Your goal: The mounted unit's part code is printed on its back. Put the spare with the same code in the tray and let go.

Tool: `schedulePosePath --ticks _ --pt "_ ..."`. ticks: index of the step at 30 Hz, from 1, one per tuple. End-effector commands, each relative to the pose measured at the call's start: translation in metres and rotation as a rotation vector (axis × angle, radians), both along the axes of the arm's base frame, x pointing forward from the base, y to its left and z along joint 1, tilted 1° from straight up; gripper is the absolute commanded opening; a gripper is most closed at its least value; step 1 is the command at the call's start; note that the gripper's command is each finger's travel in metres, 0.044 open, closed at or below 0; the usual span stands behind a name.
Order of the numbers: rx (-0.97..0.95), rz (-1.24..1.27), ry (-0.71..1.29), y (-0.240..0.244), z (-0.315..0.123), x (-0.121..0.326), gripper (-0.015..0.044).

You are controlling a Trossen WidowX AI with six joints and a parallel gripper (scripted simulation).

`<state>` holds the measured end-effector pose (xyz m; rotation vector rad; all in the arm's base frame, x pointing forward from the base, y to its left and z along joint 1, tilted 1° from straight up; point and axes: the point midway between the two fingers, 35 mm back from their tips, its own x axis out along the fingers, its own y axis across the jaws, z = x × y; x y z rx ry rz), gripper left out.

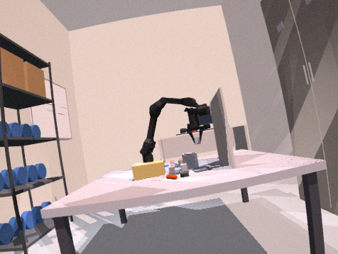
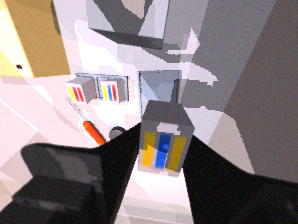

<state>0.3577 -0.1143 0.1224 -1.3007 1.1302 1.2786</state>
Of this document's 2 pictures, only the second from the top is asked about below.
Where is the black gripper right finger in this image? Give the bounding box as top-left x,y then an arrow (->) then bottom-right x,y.
182,135 -> 298,224

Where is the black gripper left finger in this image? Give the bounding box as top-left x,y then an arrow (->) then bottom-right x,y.
20,122 -> 141,224

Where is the orange-handled screwdriver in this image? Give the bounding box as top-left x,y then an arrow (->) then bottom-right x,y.
65,98 -> 106,145

